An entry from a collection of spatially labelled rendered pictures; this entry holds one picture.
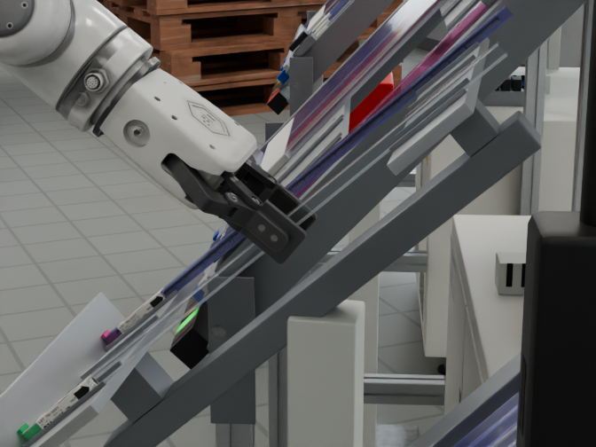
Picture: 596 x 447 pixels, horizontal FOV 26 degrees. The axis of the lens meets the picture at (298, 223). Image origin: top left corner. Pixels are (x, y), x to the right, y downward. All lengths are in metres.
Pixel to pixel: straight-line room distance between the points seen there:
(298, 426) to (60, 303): 2.46
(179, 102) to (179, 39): 4.82
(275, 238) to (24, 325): 2.49
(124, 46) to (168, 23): 4.80
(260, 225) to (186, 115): 0.10
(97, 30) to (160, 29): 4.78
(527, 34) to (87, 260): 2.70
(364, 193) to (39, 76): 0.51
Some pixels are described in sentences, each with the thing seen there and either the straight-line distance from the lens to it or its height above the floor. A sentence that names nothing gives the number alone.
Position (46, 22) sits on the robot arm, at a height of 1.08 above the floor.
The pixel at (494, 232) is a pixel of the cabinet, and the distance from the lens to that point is 2.02.
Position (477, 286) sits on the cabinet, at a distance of 1.78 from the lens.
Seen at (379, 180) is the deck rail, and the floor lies 0.86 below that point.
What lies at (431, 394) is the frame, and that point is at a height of 0.30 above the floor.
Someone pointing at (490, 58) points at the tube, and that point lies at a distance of 0.94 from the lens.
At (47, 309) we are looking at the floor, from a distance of 3.53.
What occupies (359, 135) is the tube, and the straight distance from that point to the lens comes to 1.18.
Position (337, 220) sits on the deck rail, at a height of 0.81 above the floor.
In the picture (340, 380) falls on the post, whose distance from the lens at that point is 1.11.
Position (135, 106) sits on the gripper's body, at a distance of 0.95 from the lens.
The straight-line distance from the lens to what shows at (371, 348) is 2.56.
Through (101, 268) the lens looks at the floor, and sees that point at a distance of 3.84.
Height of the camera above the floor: 1.20
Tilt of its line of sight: 16 degrees down
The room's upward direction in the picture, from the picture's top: straight up
